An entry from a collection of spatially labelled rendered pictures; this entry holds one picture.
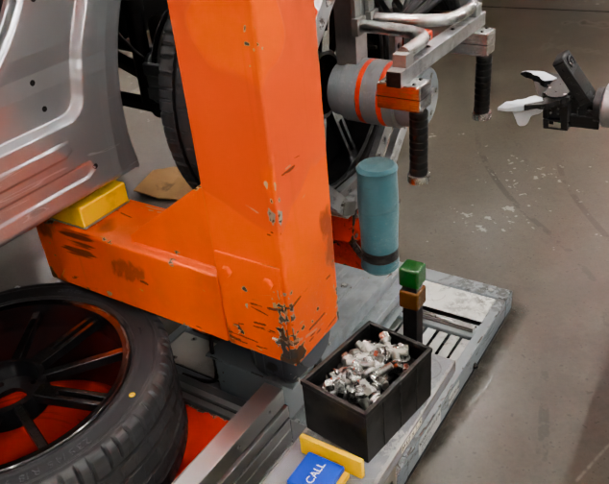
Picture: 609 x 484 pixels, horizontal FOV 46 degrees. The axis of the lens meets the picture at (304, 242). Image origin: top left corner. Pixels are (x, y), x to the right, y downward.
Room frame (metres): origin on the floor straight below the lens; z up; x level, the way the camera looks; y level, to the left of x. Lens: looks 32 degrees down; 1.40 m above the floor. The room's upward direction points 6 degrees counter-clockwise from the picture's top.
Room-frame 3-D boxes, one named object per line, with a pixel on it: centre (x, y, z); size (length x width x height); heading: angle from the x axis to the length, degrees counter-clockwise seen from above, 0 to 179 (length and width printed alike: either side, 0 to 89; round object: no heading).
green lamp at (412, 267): (1.08, -0.19, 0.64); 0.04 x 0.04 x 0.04; 54
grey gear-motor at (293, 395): (1.43, 0.17, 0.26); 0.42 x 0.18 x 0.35; 54
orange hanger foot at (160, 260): (1.30, 0.33, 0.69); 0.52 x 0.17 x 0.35; 54
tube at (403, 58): (1.36, -0.19, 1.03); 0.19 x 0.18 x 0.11; 54
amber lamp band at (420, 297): (1.08, -0.19, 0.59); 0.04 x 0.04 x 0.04; 54
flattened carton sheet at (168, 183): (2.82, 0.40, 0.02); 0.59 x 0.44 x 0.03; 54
